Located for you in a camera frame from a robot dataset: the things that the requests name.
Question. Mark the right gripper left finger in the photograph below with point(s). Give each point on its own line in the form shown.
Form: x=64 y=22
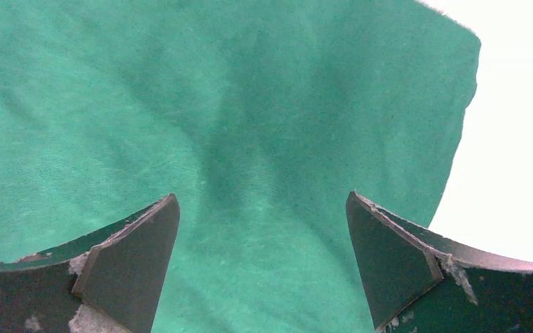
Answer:
x=109 y=280

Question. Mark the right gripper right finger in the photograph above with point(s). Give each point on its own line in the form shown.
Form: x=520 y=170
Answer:
x=416 y=280

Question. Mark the green surgical cloth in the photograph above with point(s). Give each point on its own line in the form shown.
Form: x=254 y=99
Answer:
x=260 y=116

